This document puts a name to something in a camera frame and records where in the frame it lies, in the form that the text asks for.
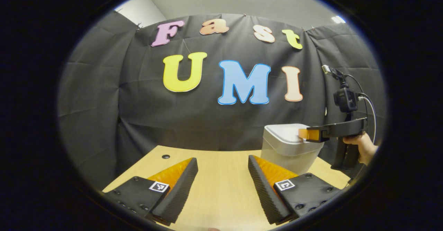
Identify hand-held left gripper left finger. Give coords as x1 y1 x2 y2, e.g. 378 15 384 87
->
103 157 199 225

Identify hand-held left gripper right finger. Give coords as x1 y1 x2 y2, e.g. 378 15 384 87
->
247 155 346 224

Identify grey desktop garbage bin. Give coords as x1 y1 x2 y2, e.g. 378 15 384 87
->
260 123 325 175

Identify wooden desktop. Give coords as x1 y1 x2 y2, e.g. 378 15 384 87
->
102 145 352 231

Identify black backdrop cloth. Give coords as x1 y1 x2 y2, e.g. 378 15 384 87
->
57 11 387 190

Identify white cable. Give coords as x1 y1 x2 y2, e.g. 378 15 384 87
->
359 95 378 144

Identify black cable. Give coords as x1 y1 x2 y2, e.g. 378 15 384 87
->
345 73 369 121

